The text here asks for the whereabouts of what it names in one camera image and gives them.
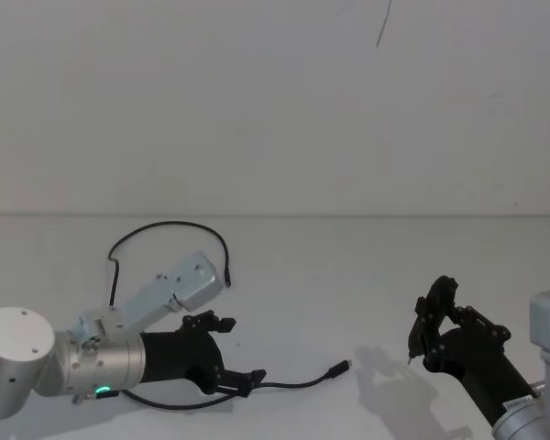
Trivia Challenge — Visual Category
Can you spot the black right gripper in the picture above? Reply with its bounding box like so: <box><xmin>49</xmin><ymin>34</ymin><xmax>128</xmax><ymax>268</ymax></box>
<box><xmin>407</xmin><ymin>274</ymin><xmax>540</xmax><ymax>428</ymax></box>

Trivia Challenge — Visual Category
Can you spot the thin black looped cable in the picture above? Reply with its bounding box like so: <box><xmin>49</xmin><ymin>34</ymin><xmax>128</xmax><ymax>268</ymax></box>
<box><xmin>106</xmin><ymin>220</ymin><xmax>234</xmax><ymax>308</ymax></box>

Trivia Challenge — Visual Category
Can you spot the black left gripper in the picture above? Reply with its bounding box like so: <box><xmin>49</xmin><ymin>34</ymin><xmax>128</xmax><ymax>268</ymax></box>
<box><xmin>139</xmin><ymin>310</ymin><xmax>268</xmax><ymax>399</ymax></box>

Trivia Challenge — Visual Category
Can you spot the black cable with silver plug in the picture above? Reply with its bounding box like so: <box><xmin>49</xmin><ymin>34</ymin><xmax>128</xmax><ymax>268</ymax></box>
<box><xmin>95</xmin><ymin>358</ymin><xmax>352</xmax><ymax>410</ymax></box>

